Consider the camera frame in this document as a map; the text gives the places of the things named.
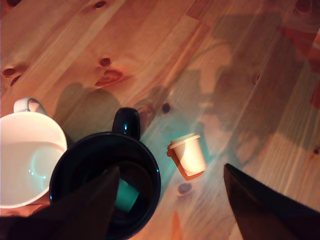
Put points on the black mug with ELWOOD print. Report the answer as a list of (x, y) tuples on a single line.
[(75, 165)]

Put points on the white ceramic mug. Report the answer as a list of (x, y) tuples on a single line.
[(27, 140)]

